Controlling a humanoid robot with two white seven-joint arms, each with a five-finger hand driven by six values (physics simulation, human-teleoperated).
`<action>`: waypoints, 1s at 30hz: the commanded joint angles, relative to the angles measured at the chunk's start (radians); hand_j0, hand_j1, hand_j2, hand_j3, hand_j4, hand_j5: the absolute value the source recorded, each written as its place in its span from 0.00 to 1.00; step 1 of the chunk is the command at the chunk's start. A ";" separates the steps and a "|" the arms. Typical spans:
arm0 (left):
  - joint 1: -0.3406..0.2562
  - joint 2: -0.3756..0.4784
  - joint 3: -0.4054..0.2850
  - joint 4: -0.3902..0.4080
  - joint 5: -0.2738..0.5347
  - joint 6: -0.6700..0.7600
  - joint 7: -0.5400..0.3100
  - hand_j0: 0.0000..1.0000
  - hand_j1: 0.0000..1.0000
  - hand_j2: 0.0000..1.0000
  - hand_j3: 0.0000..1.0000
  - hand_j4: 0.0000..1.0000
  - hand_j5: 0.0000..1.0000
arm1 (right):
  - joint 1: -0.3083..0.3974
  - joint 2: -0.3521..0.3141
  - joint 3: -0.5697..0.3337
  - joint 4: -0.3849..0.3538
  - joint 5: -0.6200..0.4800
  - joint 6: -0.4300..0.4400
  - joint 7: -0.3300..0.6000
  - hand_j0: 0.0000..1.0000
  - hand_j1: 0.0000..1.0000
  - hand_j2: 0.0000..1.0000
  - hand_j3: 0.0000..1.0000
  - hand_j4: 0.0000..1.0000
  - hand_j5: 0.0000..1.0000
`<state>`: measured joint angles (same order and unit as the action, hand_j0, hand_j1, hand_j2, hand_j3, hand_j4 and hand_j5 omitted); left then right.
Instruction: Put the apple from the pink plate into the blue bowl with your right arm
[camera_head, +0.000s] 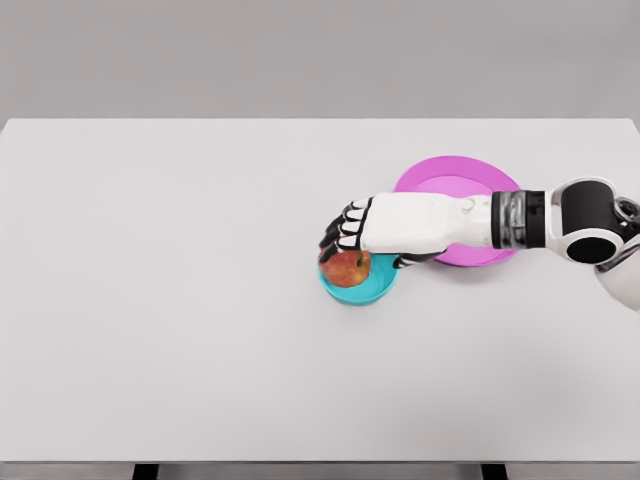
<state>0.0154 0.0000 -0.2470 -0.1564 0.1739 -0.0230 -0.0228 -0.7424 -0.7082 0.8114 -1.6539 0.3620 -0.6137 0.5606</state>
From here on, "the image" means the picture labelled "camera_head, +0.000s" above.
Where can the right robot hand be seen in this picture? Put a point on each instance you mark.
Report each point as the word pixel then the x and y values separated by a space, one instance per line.
pixel 405 222

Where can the red apple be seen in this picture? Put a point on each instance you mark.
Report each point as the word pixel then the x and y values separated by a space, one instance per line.
pixel 346 269

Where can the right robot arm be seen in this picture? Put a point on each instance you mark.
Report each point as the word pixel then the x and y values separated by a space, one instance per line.
pixel 550 220

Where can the pink plate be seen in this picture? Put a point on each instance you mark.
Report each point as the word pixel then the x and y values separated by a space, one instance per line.
pixel 450 172

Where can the blue bowl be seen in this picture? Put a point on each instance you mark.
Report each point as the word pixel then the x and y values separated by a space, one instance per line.
pixel 367 292

